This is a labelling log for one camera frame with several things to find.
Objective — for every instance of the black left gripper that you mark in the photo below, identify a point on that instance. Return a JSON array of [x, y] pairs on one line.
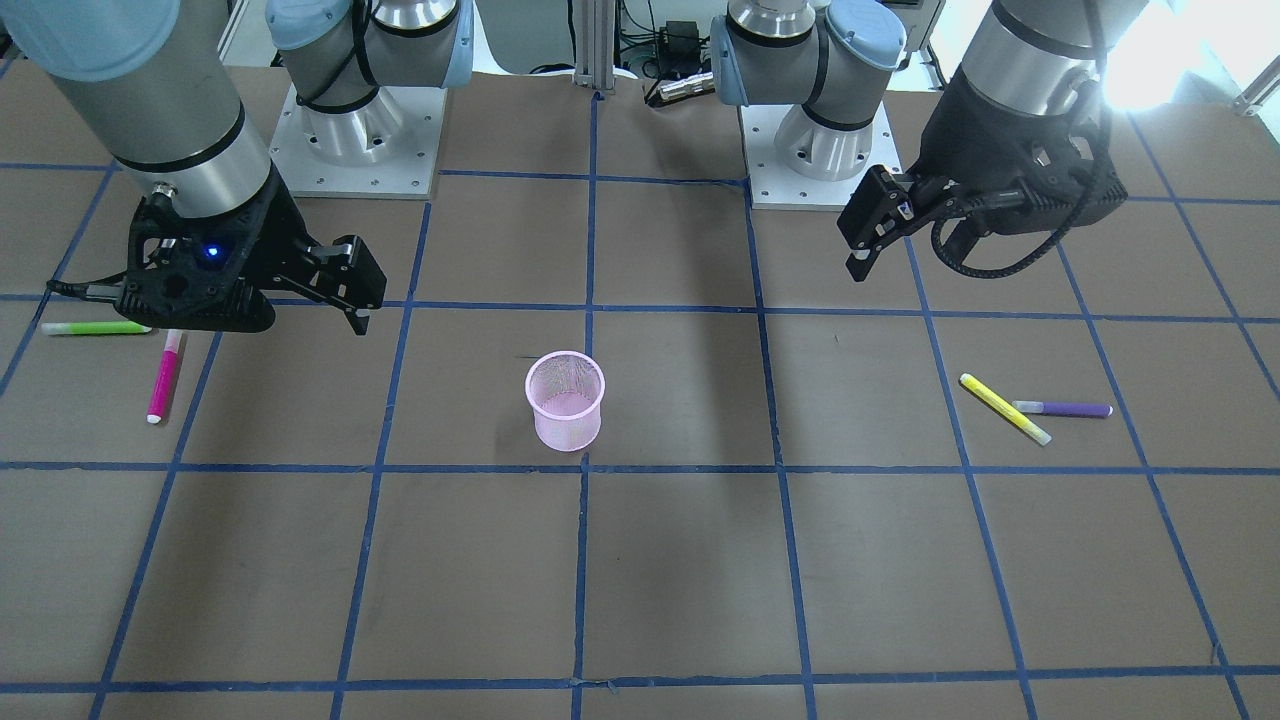
[[975, 135]]

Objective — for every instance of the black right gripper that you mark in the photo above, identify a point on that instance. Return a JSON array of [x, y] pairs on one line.
[[272, 240]]

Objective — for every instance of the pink pen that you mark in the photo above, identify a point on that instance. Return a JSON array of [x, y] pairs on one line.
[[165, 378]]

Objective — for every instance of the purple pen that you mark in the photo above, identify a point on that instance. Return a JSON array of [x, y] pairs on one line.
[[1053, 408]]

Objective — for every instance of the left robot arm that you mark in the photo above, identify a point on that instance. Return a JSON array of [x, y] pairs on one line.
[[1040, 58]]

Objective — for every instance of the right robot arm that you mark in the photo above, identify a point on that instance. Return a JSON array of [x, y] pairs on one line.
[[160, 100]]

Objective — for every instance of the pink mesh cup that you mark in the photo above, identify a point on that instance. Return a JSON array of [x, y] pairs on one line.
[[565, 391]]

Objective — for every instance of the yellow pen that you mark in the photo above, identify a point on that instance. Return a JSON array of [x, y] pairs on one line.
[[1003, 408]]

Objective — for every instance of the green pen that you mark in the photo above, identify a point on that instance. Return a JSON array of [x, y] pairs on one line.
[[70, 329]]

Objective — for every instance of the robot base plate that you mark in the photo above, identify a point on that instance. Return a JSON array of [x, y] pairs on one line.
[[797, 164], [386, 150]]

